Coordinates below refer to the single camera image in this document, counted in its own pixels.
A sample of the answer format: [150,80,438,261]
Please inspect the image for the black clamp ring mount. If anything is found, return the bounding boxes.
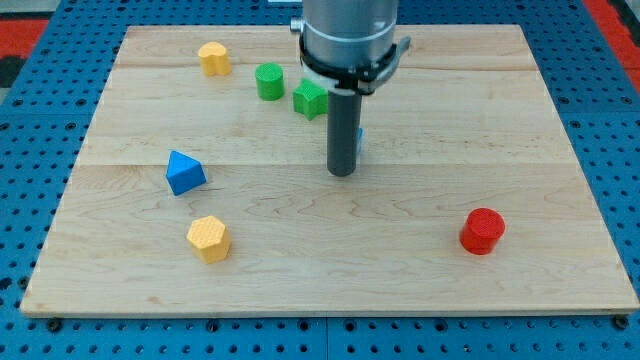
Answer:
[299,36,411,95]

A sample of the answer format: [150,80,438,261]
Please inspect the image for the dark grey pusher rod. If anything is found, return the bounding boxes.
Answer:
[327,92,362,177]

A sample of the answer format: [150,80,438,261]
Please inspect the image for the blue cube block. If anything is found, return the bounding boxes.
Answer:
[356,128,364,155]

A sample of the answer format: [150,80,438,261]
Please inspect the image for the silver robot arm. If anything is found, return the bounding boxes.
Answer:
[290,0,411,177]

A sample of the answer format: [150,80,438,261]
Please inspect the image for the green star block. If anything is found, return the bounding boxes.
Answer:
[292,78,328,121]

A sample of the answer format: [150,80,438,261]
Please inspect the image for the green cylinder block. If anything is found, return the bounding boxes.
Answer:
[254,62,285,101]

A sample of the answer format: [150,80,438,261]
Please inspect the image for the yellow heart block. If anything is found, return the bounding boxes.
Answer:
[197,42,232,76]

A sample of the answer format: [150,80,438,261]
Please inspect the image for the wooden board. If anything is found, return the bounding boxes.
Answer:
[21,25,639,318]

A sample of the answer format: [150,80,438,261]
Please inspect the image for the blue triangle block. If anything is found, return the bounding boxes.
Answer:
[165,150,207,196]

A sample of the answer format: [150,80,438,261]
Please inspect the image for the red cylinder block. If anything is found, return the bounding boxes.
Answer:
[459,208,506,255]

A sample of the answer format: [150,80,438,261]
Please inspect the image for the yellow hexagon block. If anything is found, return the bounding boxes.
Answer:
[186,216,231,264]

